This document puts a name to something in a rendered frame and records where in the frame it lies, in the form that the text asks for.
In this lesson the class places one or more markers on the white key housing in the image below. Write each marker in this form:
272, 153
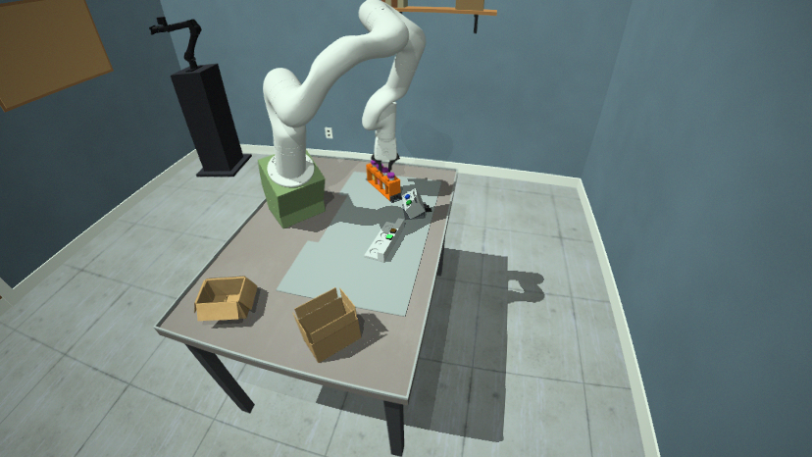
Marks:
413, 206

